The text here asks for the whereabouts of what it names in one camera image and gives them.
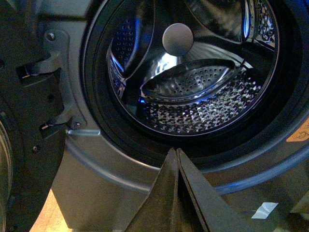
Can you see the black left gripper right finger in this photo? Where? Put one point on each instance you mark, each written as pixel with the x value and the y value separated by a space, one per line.
pixel 203 209

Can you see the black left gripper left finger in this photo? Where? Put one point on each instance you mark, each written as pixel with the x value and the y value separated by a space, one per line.
pixel 160 211

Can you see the dark grey washing machine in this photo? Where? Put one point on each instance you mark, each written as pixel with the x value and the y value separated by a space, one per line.
pixel 109 167

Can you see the washing machine door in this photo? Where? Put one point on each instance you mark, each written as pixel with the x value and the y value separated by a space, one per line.
pixel 31 144

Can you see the white tape strip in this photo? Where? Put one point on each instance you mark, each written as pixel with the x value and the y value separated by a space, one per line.
pixel 264 210

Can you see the orange warning sticker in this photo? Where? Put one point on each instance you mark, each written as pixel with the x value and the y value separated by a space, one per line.
pixel 301 134

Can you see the steel perforated washer drum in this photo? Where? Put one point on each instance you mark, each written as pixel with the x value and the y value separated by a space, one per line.
pixel 218 82

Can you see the round white drum hub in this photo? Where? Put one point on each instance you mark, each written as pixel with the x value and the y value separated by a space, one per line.
pixel 177 39

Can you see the grey door hinge bracket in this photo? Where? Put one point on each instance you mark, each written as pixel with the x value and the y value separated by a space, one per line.
pixel 56 44

